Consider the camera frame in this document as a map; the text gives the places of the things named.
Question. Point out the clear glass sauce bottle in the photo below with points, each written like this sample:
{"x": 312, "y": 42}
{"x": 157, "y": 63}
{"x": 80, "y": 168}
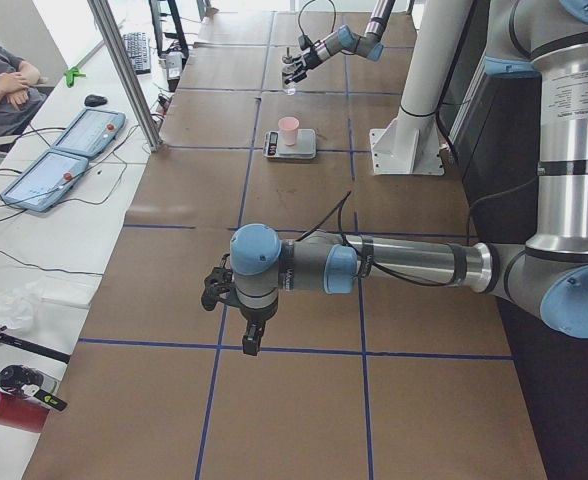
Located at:
{"x": 288, "y": 89}

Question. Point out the upper teach pendant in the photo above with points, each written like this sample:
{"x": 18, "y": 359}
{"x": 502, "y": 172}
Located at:
{"x": 89, "y": 134}

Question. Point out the red cylinder tube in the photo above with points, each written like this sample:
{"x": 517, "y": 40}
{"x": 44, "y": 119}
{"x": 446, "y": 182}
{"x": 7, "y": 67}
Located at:
{"x": 21, "y": 414}

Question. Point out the black tripod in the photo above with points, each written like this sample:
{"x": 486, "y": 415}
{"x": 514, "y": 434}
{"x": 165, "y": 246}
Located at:
{"x": 37, "y": 349}

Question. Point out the silver digital kitchen scale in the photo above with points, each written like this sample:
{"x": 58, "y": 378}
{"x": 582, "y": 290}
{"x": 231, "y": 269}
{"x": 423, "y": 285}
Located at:
{"x": 303, "y": 149}

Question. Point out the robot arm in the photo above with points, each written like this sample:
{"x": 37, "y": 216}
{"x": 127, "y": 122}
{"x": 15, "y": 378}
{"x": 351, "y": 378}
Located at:
{"x": 342, "y": 40}
{"x": 546, "y": 276}

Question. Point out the black computer keyboard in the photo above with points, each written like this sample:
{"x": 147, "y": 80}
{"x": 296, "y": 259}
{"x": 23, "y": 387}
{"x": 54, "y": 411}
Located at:
{"x": 137, "y": 48}

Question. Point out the green plastic clamp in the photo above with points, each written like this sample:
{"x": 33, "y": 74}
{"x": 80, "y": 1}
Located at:
{"x": 72, "y": 74}

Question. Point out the aluminium frame post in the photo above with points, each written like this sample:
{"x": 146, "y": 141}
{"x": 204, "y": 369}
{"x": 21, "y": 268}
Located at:
{"x": 109, "y": 30}

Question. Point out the crumpled white paper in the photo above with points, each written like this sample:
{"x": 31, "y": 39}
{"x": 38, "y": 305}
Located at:
{"x": 19, "y": 307}

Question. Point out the black computer mouse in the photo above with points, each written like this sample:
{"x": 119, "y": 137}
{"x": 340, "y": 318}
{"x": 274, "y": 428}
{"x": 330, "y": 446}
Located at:
{"x": 94, "y": 100}

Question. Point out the pink paper cup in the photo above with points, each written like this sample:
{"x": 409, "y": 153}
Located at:
{"x": 288, "y": 130}

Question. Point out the black silver flashlight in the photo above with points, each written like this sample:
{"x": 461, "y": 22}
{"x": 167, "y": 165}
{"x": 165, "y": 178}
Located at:
{"x": 32, "y": 384}

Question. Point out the lower teach pendant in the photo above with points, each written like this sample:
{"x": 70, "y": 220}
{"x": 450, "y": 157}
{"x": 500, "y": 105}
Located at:
{"x": 45, "y": 182}

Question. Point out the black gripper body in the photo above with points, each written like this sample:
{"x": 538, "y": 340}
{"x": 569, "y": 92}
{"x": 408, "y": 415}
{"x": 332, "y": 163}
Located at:
{"x": 255, "y": 313}
{"x": 309, "y": 58}

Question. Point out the teach pendant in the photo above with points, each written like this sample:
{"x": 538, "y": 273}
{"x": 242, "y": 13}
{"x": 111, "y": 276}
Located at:
{"x": 45, "y": 182}
{"x": 89, "y": 134}

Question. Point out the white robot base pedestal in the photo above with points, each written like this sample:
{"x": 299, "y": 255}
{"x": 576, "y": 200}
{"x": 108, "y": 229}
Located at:
{"x": 409, "y": 145}

